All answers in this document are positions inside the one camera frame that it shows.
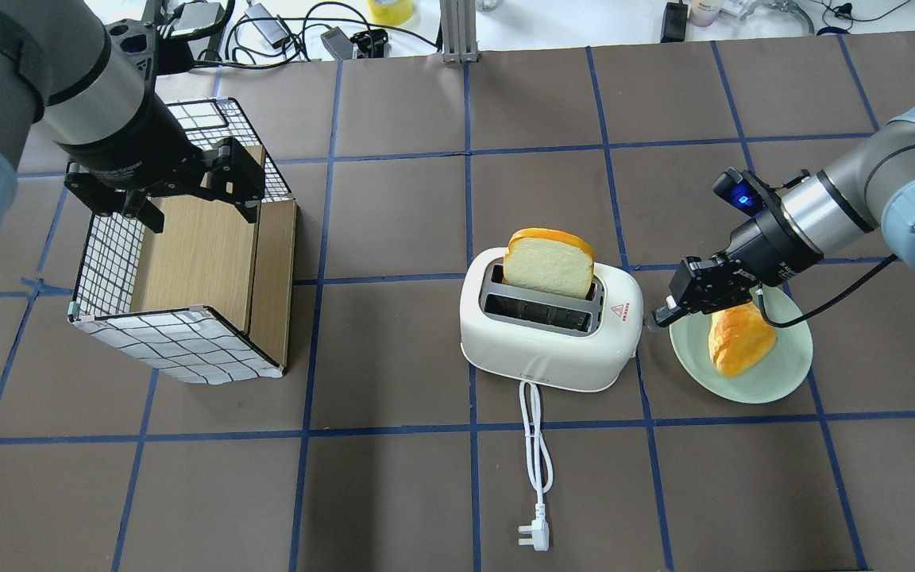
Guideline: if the slice of toast bread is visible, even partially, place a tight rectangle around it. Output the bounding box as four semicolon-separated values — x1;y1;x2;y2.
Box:
504;227;594;300

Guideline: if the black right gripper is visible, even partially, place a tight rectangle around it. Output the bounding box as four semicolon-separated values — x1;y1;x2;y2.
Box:
651;214;823;329

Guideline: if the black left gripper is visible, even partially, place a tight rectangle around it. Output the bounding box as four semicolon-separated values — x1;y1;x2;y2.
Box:
63;137;265;233

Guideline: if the yellow tape roll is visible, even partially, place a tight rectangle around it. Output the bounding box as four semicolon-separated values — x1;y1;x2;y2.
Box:
367;0;415;28

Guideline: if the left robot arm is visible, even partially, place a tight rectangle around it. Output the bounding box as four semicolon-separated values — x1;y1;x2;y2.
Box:
0;1;265;233

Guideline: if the white power cord with plug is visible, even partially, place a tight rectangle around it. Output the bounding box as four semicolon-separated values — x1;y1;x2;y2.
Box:
516;380;555;549

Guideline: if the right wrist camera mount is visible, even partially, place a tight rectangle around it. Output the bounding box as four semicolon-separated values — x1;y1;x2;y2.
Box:
711;168;810;218

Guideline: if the wire basket with wooden insert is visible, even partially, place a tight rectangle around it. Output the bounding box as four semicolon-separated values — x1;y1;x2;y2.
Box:
67;98;298;385

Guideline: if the triangular golden pastry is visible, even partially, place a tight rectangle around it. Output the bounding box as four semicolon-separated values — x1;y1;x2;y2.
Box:
708;303;777;379

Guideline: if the white two-slot toaster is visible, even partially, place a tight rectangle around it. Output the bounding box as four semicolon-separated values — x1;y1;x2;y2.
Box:
460;249;645;393

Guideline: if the black right camera cable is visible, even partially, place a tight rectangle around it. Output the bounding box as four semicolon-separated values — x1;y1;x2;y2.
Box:
755;253;899;329

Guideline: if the black power adapter brick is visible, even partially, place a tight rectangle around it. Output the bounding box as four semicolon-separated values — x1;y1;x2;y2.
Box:
658;1;689;44

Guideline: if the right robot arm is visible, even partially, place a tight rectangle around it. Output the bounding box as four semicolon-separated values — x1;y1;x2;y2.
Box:
646;107;915;329

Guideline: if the aluminium frame post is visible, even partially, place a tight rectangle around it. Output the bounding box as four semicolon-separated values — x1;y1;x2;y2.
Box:
439;0;480;63

